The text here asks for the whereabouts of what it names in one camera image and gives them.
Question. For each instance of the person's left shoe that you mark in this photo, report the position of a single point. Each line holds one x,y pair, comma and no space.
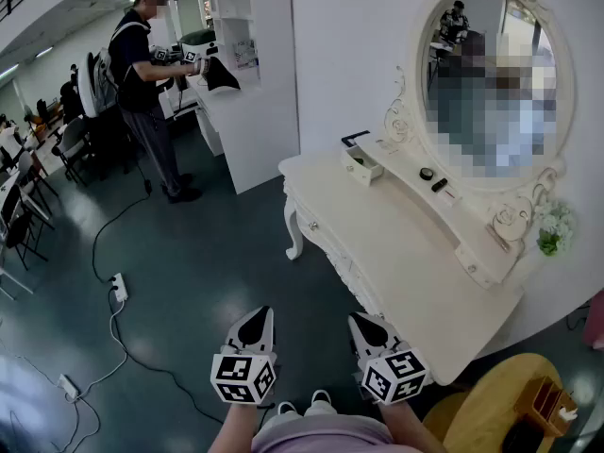
287,407

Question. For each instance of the person's light trousers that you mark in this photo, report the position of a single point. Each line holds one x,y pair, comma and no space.
318,412

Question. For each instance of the black cloth item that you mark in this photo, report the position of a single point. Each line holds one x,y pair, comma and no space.
219,76

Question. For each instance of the rectangular ceiling light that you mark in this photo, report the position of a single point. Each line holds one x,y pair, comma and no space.
44,52

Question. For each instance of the pink upholstered stool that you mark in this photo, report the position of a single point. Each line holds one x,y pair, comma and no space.
595,321

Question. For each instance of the person's shoe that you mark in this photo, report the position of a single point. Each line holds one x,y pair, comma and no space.
322,397
287,407

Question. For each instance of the black lipstick tube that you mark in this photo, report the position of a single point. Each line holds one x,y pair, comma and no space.
439,185

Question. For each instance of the person's right forearm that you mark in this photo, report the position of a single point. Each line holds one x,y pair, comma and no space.
410,427

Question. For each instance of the person's left forearm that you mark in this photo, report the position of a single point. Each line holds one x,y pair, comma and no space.
233,427

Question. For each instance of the white shelving desk unit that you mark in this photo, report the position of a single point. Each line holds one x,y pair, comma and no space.
255,125

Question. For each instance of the green round cushion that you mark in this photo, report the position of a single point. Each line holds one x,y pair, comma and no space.
198,36

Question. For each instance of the white power strip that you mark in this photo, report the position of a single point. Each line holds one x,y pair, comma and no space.
119,287
68,387

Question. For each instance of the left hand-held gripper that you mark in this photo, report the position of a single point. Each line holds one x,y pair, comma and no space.
240,375

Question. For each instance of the small white box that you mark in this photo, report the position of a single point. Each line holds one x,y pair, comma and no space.
448,195

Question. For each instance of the white desk drawer with knob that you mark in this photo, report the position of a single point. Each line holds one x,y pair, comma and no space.
312,227

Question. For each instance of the grey office chair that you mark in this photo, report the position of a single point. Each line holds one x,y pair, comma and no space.
71,142

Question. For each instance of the round wooden side table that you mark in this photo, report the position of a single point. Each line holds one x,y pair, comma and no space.
476,404

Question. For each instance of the white artificial flower bunch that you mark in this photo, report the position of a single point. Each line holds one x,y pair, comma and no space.
557,224

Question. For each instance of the person's lilac shirt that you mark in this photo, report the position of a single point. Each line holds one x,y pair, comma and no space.
325,437

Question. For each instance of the white dressing table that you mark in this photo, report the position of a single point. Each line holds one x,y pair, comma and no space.
387,253

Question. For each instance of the person's right shoe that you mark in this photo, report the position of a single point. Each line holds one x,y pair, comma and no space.
322,397

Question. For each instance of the oval white-framed mirror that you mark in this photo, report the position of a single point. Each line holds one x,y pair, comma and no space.
491,88

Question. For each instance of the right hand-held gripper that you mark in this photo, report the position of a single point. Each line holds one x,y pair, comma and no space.
394,378

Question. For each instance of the round black makeup compact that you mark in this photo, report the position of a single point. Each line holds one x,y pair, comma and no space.
427,173

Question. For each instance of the brown wooden organizer box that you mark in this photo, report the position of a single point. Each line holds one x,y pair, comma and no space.
542,404

